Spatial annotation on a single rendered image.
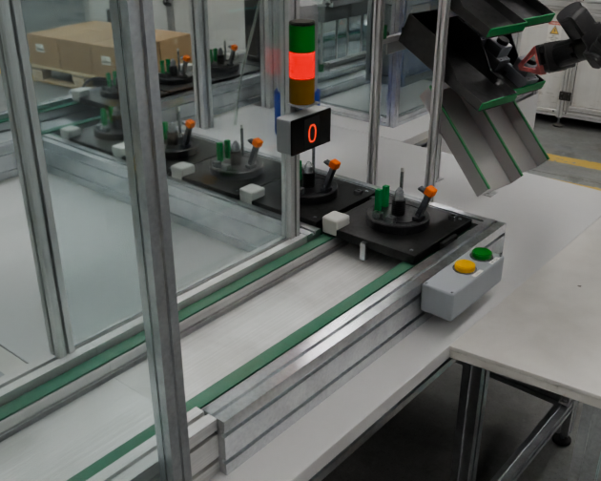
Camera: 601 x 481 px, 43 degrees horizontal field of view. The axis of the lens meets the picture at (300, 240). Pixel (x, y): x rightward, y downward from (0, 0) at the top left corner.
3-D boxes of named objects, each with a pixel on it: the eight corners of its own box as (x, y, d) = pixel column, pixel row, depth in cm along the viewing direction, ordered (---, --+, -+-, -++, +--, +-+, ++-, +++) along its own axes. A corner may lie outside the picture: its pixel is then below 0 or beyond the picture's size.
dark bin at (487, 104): (513, 101, 175) (528, 75, 170) (478, 112, 168) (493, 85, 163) (434, 33, 188) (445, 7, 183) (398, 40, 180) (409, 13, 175)
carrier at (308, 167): (378, 198, 184) (380, 149, 179) (316, 230, 168) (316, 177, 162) (301, 176, 198) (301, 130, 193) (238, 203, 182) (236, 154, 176)
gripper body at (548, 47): (536, 45, 172) (564, 35, 166) (563, 41, 177) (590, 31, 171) (543, 73, 172) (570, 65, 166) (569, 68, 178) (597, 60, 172)
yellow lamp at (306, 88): (320, 101, 149) (320, 76, 147) (303, 107, 145) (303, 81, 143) (300, 96, 152) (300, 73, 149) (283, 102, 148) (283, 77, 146)
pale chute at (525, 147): (537, 167, 194) (549, 158, 190) (506, 178, 186) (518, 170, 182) (483, 75, 198) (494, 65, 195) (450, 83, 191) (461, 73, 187)
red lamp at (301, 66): (320, 75, 147) (320, 51, 144) (303, 81, 143) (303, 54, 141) (300, 72, 149) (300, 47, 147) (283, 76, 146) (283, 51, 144)
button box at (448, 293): (501, 281, 158) (505, 254, 155) (450, 323, 143) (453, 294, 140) (471, 270, 162) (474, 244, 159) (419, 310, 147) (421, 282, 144)
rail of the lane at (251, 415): (501, 262, 174) (507, 219, 169) (226, 475, 112) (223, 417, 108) (480, 255, 177) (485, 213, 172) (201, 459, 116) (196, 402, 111)
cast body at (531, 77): (533, 89, 184) (548, 64, 179) (522, 91, 182) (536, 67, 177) (510, 68, 188) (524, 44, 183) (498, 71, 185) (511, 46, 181)
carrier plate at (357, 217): (471, 226, 170) (472, 218, 169) (413, 265, 153) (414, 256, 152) (383, 199, 184) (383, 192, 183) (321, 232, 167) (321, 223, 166)
